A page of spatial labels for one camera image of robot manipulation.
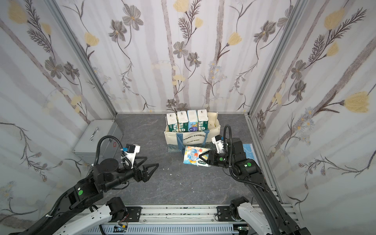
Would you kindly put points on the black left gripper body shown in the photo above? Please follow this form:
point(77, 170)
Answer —
point(136, 173)

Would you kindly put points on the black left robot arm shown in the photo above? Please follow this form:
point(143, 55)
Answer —
point(105, 175)

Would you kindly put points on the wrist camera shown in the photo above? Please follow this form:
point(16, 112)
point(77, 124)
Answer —
point(131, 152)
point(219, 144)

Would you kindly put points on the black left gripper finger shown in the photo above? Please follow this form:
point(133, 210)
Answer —
point(149, 170)
point(139, 161)

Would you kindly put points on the green barcode tissue pack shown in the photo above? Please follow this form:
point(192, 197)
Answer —
point(172, 122)

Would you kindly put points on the elephant tissue pack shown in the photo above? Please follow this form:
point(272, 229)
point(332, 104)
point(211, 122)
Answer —
point(203, 120)
point(191, 155)
point(183, 121)

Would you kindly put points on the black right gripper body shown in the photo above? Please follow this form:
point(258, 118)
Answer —
point(215, 158)

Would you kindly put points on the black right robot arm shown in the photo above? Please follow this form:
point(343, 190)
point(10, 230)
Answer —
point(273, 218)

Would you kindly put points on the blue tissue pack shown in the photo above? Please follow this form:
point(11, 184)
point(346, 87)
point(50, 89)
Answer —
point(193, 120)

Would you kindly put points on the cream canvas tote bag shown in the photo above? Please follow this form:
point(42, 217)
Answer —
point(177, 141)

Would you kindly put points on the blue face mask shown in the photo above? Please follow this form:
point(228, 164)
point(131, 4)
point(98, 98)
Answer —
point(250, 153)

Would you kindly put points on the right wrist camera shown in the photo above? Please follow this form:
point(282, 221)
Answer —
point(219, 144)

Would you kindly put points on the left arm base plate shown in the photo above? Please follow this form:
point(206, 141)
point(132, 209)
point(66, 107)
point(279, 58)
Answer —
point(132, 214)

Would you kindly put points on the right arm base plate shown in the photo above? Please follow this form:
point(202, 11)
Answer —
point(224, 214)

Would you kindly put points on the white slotted cable duct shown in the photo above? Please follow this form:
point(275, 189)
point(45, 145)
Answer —
point(172, 229)

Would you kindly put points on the aluminium mounting rail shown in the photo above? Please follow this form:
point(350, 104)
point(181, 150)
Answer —
point(178, 213)

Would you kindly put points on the grey metal box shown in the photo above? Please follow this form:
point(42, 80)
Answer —
point(86, 147)

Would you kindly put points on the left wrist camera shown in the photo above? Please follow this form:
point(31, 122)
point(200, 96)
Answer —
point(131, 152)

